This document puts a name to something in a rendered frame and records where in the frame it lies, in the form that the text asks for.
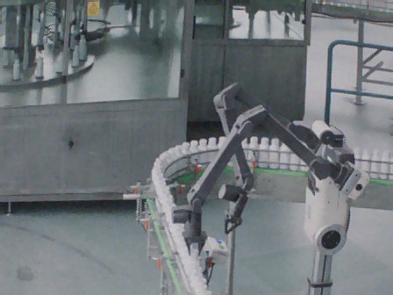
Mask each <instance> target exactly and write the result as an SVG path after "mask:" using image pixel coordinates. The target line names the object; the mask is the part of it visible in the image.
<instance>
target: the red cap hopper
mask: <svg viewBox="0 0 393 295"><path fill-rule="evenodd" d="M364 25H365V22H362V21H358V26H359V29H358V42H363V40H364ZM363 48H364V47H357V50H358V54H357V72H356V78H357V81H356V85H354V89H355V90H356V91H361V92H362V90H364V88H363V86H362V85H361V84H362V82H365V83H376V84H382V85H386V86H393V82H390V81H380V80H377V79H369V78H368V76H370V75H372V74H373V73H374V72H375V71H376V70H381V71H382V72H390V73H393V69H392V68H381V66H382V65H383V64H384V62H383V61H380V62H378V63H377V65H376V66H370V65H366V64H367V63H368V61H371V60H372V59H373V58H374V57H375V56H377V55H378V54H379V53H380V52H381V51H383V50H379V49H376V51H375V52H374V53H372V54H371V55H370V56H369V57H368V58H367V59H365V60H363ZM363 68H364V69H370V70H369V71H368V72H366V73H365V75H364V76H363V71H362V69H363ZM353 104H364V100H361V96H360V95H356V100H355V99H354V101H353Z"/></svg>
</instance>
